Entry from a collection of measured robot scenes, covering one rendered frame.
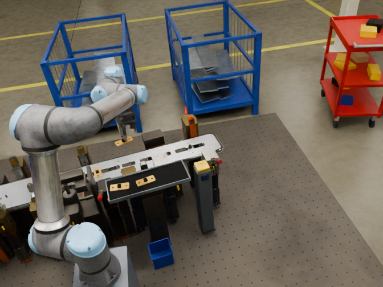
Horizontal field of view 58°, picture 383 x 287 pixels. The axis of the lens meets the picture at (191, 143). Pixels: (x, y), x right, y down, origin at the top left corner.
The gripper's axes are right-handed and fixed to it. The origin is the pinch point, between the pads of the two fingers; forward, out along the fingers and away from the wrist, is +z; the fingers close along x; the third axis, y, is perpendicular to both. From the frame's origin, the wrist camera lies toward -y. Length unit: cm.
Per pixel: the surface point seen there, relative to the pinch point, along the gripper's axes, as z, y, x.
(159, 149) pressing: 25.1, 22.6, 12.1
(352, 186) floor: 122, 182, -19
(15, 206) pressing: 27, -56, 16
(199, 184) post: 18.7, 21.9, -31.9
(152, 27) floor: 111, 234, 459
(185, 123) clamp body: 18, 44, 17
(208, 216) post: 43, 26, -32
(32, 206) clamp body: 20, -48, 3
